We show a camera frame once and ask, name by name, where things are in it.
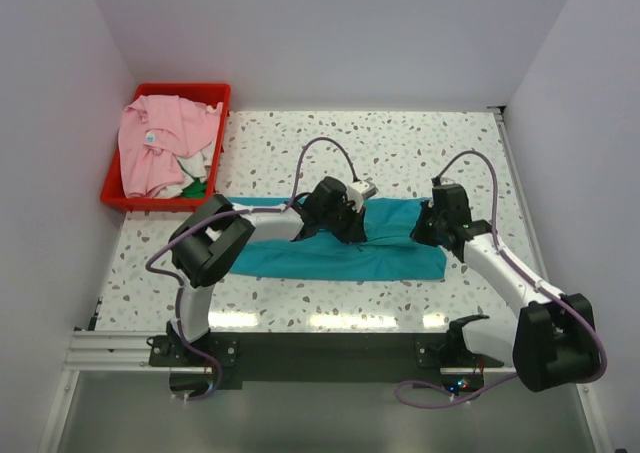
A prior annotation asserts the green t shirt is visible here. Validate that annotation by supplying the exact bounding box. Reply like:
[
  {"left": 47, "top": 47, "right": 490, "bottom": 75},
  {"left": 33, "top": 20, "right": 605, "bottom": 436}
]
[{"left": 180, "top": 180, "right": 207, "bottom": 199}]

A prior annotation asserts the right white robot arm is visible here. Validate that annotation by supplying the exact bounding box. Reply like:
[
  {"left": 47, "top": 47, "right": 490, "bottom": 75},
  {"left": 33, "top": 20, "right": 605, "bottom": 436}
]
[{"left": 411, "top": 184, "right": 605, "bottom": 392}]

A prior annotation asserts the aluminium frame rail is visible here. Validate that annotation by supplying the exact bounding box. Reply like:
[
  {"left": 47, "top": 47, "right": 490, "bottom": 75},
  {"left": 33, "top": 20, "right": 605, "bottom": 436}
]
[{"left": 63, "top": 331, "right": 153, "bottom": 372}]

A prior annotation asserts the pink t shirt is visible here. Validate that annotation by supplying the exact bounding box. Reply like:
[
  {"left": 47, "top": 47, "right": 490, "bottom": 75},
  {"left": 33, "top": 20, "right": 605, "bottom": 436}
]
[{"left": 118, "top": 95, "right": 223, "bottom": 199}]

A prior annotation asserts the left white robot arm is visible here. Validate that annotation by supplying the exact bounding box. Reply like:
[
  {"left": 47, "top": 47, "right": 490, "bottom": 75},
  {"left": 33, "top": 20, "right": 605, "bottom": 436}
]
[{"left": 170, "top": 176, "right": 378, "bottom": 365}]

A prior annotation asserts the white t shirt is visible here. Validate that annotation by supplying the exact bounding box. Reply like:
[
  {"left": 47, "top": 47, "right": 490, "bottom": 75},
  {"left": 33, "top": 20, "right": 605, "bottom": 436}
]
[{"left": 156, "top": 143, "right": 214, "bottom": 199}]

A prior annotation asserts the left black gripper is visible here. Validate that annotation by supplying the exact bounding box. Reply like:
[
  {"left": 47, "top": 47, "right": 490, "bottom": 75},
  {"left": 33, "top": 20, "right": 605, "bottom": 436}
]
[{"left": 320, "top": 198, "right": 366, "bottom": 245}]

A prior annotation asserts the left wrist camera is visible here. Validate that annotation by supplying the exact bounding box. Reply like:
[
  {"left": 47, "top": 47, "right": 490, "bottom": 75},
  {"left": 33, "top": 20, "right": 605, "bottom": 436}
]
[{"left": 346, "top": 180, "right": 378, "bottom": 212}]

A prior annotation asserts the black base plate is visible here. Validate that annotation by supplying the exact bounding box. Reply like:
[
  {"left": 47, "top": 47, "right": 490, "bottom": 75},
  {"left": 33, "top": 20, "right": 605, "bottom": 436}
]
[{"left": 146, "top": 331, "right": 502, "bottom": 395}]

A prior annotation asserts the teal t shirt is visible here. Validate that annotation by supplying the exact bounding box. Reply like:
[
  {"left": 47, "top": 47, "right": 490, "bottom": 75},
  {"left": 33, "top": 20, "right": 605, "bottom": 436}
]
[{"left": 230, "top": 198, "right": 447, "bottom": 282}]

